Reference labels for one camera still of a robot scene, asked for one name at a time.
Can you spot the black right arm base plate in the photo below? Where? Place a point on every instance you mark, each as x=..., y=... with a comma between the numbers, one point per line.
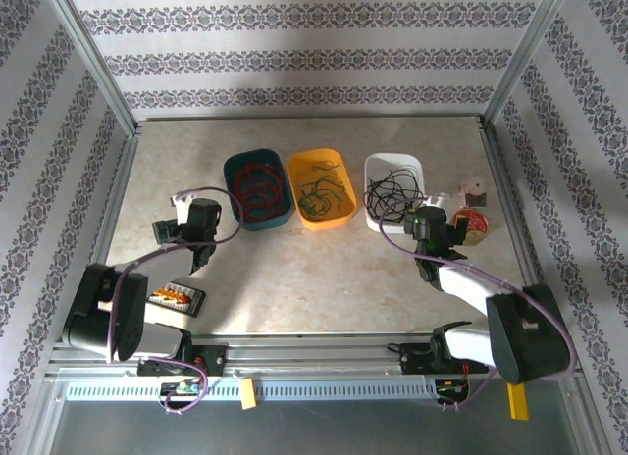
x=417, y=359

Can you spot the white plastic bin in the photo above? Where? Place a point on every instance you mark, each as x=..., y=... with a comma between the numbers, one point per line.
x=392, y=158

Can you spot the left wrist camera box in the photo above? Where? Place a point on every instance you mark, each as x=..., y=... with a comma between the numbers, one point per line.
x=181, y=210

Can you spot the dark teal plastic bin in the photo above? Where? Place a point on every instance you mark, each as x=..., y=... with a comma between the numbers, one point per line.
x=255, y=224

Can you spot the orange plastic block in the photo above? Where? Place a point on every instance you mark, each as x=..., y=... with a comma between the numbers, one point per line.
x=248, y=393

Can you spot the yellow plastic block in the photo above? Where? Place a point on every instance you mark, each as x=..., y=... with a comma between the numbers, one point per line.
x=518, y=401

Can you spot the long aluminium base rail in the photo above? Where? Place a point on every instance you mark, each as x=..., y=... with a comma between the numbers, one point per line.
x=304, y=353

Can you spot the orange plastic bin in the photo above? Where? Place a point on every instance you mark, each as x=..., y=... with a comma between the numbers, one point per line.
x=319, y=223

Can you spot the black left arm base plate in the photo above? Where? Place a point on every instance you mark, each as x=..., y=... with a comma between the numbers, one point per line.
x=216, y=359

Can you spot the aluminium edge rail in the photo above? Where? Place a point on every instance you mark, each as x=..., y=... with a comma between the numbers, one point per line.
x=110, y=205
x=510, y=205
x=309, y=117

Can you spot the aluminium frame post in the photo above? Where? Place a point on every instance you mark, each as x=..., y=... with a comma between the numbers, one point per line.
x=93, y=63
x=525, y=58

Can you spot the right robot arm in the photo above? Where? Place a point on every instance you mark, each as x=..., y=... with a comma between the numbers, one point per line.
x=525, y=332

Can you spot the red and white tape roll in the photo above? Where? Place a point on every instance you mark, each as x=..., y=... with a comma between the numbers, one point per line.
x=473, y=224

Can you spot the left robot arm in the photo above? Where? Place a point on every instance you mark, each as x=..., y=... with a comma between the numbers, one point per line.
x=130, y=318

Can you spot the black tray with orange connectors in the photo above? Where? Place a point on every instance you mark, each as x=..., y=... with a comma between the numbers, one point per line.
x=176, y=300

